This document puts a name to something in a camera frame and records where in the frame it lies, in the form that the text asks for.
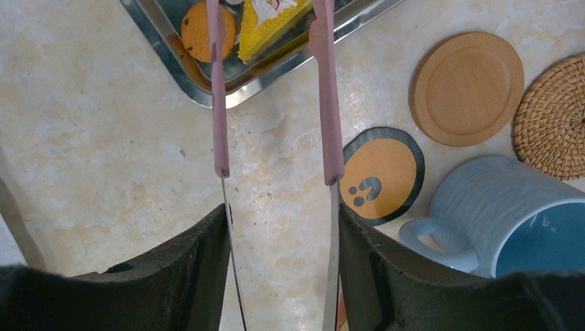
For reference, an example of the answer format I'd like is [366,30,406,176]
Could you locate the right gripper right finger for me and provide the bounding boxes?
[339,205,584,330]

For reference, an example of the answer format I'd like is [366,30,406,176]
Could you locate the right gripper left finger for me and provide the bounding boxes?
[1,205,230,330]

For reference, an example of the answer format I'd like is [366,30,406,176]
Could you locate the pink handled tongs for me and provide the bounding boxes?
[206,1,344,330]

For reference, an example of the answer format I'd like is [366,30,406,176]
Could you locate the yellow triangular cake slice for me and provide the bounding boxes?
[238,0,313,64]

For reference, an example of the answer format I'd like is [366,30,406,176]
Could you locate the black orange face coaster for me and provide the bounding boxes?
[339,126,425,226]

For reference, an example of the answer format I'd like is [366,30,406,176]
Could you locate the light blue mug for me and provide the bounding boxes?
[399,155,584,278]

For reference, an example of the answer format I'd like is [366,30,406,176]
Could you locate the round wooden coaster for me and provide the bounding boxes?
[409,32,524,147]

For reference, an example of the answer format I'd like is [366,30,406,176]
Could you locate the woven rattan coaster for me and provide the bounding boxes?
[513,53,584,181]

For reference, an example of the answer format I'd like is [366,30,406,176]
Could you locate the round orange cookie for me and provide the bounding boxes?
[181,1,236,63]

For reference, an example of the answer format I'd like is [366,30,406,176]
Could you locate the steel serving tray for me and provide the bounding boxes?
[121,0,398,108]

